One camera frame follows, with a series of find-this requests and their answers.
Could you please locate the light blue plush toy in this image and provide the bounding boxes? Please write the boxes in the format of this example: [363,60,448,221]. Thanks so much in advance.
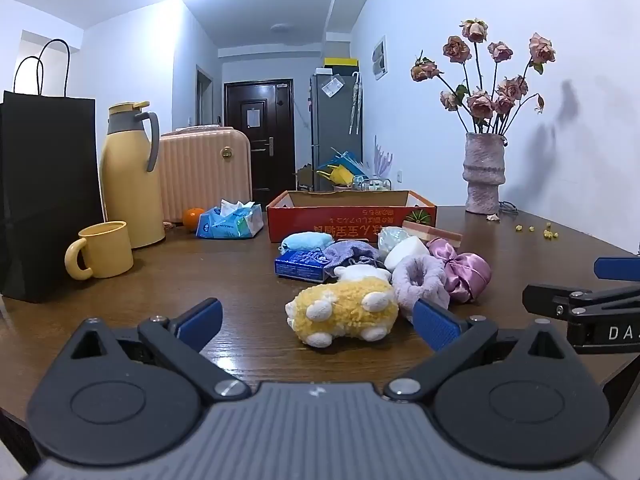
[278,231,335,257]

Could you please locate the grey interior door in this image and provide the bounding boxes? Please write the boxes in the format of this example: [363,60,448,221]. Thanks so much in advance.
[195,64,215,129]

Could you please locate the metal trolley rack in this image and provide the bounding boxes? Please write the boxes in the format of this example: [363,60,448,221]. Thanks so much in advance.
[352,175,392,192]

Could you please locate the blue tissue packet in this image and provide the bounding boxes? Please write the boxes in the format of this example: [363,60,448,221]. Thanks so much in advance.
[274,248,332,284]

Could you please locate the yellow plush sheep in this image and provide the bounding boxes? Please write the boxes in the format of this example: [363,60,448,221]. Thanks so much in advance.
[285,279,400,347]

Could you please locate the pink textured vase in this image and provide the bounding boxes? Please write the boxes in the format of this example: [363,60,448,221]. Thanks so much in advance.
[462,132,508,215]

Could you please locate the dark brown entrance door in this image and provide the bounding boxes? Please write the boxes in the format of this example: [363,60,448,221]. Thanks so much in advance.
[223,78,295,202]

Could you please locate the purple knit cloth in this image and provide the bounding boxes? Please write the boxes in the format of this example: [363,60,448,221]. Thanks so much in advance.
[321,239,387,279]

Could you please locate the pile of blue yellow bags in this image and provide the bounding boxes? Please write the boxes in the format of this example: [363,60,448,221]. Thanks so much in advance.
[315,147,369,191]

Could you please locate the grey refrigerator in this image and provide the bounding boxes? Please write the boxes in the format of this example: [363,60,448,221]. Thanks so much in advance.
[309,72,364,182]

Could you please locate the white soft block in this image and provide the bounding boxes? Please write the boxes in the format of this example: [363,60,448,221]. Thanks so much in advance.
[383,236,432,272]

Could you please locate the dried pink roses bouquet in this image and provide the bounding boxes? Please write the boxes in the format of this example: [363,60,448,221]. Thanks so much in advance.
[410,18,557,136]

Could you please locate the orange cardboard box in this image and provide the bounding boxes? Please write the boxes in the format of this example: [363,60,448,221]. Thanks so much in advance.
[266,189,439,244]

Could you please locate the pale mint soft pouch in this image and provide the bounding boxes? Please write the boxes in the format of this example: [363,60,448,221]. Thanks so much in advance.
[378,226,412,256]

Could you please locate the pink satin scrunchie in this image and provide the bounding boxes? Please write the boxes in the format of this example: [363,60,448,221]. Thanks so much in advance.
[426,237,493,304]

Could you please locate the lavender fluffy headband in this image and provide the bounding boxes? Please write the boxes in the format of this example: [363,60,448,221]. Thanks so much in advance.
[391,254,452,312]

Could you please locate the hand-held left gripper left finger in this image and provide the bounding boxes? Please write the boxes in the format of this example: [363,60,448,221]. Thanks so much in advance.
[56,297,251,403]

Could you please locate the black paper bag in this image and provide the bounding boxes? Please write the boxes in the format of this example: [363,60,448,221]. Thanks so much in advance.
[0,38,104,304]

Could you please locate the scattered yellow flower bits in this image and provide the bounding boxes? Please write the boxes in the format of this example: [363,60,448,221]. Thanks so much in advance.
[514,222,559,241]

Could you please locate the white plush toy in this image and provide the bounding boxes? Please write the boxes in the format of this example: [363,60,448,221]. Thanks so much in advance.
[333,264,392,286]

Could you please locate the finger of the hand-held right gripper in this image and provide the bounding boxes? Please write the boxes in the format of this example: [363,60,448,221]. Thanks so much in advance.
[594,255,640,281]
[522,283,640,322]

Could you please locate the blue soft tissue pack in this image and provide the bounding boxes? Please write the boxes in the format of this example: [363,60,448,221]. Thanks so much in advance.
[195,199,265,240]

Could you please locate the purple wall decoration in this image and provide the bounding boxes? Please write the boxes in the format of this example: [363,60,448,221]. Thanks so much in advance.
[373,134,394,181]

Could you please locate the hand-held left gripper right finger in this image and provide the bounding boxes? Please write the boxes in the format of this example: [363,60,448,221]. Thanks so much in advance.
[384,298,583,402]

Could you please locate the yellow mug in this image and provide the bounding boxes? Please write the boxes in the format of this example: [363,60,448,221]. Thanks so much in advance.
[64,221,135,281]

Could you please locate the white folded umbrella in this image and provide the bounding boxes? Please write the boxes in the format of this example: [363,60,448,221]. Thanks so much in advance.
[348,72,362,135]

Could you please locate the yellow thermos jug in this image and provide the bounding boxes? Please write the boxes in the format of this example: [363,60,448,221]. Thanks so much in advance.
[99,101,167,250]

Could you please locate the pink ribbed suitcase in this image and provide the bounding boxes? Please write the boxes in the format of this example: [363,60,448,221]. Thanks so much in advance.
[157,127,253,225]

